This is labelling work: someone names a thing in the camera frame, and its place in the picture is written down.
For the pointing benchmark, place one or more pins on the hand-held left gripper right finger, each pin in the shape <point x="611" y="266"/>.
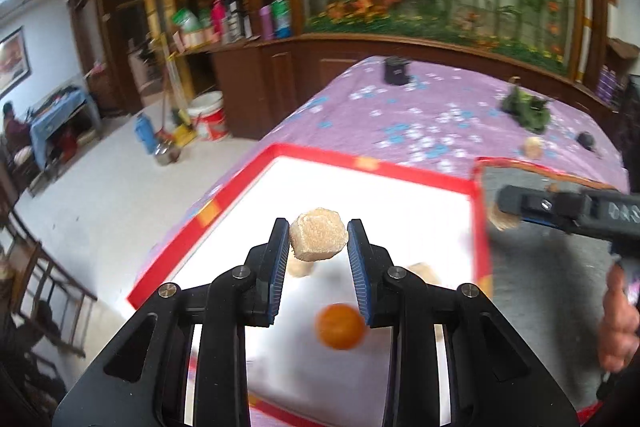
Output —
<point x="357" y="272"/>

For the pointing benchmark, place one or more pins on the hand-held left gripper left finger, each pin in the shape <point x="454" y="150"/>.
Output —
<point x="280" y="267"/>

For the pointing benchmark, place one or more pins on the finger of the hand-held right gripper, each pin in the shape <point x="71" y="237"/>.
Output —
<point x="540" y="206"/>

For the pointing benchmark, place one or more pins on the beige sugar block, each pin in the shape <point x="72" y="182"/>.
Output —
<point x="425" y="272"/>
<point x="317" y="237"/>
<point x="300" y="268"/>
<point x="502" y="219"/>

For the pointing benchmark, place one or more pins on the red cardboard tray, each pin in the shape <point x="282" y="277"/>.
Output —
<point x="310" y="155"/>

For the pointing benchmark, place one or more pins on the person's right hand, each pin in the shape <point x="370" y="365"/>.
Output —
<point x="620" y="322"/>

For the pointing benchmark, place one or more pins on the grey felt mat red trim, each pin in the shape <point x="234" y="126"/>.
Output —
<point x="525" y="179"/>

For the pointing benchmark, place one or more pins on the small orange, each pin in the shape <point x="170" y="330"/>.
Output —
<point x="340" y="326"/>

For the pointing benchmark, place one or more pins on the round beige block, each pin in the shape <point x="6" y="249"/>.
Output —
<point x="534" y="148"/>

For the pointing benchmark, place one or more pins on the black key fob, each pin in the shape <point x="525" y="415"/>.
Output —
<point x="586" y="139"/>

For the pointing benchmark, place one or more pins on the green leafy plant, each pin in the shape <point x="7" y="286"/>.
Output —
<point x="527" y="109"/>

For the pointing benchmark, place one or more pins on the purple spray cans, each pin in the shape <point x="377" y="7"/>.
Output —
<point x="607" y="82"/>

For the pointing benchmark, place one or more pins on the white plastic bucket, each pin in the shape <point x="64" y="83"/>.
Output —
<point x="210" y="117"/>

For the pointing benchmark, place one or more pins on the purple floral cloth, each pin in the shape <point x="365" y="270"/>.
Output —
<point x="400" y="107"/>

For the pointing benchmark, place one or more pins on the blue jug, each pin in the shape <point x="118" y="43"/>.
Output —
<point x="145" y="133"/>

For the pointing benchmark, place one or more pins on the black box device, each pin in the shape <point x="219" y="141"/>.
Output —
<point x="396" y="71"/>

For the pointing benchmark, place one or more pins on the wooden chair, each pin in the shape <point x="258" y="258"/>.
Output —
<point x="45" y="292"/>

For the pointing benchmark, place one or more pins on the purple bottle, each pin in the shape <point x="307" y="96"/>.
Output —
<point x="266" y="22"/>

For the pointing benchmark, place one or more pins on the pink bottle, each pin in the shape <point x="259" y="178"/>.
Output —
<point x="218" y="22"/>

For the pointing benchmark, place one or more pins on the steel thermos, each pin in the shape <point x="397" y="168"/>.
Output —
<point x="235" y="17"/>

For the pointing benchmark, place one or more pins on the green bottle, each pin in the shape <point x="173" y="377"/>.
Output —
<point x="281" y="12"/>

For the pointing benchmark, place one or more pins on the green packet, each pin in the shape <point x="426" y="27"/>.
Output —
<point x="187" y="19"/>

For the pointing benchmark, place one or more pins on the table with blue cloth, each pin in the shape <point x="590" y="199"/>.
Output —
<point x="60" y="112"/>

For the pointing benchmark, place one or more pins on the framed wall picture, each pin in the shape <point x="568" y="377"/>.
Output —
<point x="12" y="59"/>

